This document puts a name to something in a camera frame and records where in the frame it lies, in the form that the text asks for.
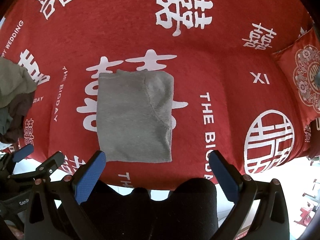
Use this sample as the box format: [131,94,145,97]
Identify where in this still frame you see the person's black trousers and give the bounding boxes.
[80,178,218,239]

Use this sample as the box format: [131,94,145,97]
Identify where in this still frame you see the red embroidered pillow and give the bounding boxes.
[272,28,319,126]

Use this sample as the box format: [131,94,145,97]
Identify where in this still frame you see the dark brown garment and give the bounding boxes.
[1,92,35,144]

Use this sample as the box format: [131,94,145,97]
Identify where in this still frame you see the olive green garment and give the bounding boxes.
[1,57,37,108]

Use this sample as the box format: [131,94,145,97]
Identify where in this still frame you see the teal grey garment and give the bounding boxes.
[0,107,13,135]

